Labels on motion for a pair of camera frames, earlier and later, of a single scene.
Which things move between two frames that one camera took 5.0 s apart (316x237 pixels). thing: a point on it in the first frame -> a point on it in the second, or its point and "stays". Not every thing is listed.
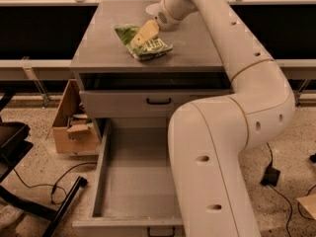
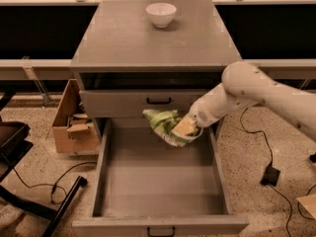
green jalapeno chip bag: (151, 48) -> (163, 124)
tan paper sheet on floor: (309, 202) stays
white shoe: (8, 215) stays
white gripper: (164, 20) -> (199, 115)
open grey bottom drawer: (135, 193) stays
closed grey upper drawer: (142, 104) stays
